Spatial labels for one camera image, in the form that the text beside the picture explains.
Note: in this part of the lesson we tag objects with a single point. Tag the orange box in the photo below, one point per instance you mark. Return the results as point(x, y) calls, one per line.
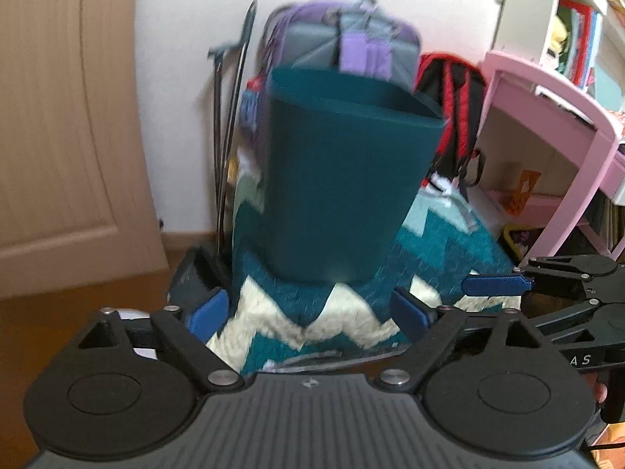
point(525, 188)

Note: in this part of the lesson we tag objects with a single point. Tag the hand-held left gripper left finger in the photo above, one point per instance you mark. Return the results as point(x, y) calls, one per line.
point(210, 315)

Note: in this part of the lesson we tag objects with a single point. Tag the pink desk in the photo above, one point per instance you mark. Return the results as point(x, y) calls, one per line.
point(537, 75)

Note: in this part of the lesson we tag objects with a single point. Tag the purple grey backpack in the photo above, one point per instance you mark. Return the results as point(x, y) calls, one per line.
point(312, 39)

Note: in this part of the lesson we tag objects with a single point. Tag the round stool with pig print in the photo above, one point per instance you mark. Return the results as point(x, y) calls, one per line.
point(134, 313)

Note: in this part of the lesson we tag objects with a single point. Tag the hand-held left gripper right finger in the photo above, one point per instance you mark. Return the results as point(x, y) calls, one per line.
point(409, 313)

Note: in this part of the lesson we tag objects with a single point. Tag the clear plastic storage box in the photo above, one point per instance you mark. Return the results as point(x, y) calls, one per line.
point(488, 207)

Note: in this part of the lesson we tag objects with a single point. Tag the white bookshelf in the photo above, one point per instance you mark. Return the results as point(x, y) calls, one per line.
point(530, 10)

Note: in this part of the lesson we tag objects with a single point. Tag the yellow black item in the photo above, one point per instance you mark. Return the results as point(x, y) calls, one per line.
point(520, 242)

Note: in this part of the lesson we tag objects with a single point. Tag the row of colourful books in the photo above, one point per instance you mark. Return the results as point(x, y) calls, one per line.
point(581, 39)

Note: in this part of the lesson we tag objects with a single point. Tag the beige wooden door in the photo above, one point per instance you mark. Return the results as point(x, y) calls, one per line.
point(63, 132)

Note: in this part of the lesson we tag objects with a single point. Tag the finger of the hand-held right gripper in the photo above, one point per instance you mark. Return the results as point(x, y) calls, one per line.
point(566, 317)
point(498, 284)

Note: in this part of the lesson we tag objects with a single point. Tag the red black backpack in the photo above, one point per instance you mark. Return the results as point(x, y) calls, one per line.
point(451, 102)

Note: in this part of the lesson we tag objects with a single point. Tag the person's right hand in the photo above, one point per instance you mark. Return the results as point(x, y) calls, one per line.
point(599, 393)

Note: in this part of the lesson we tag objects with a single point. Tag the teal cream zigzag quilt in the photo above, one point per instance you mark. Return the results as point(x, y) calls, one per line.
point(312, 303)

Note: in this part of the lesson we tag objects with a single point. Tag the teal plastic waste bin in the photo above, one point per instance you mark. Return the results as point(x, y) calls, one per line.
point(342, 180)

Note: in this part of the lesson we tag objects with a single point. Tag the blue red bag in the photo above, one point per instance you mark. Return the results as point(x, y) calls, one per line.
point(251, 107)

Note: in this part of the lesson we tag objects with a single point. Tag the yellow plush toy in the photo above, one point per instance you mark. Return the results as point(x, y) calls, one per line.
point(559, 34)

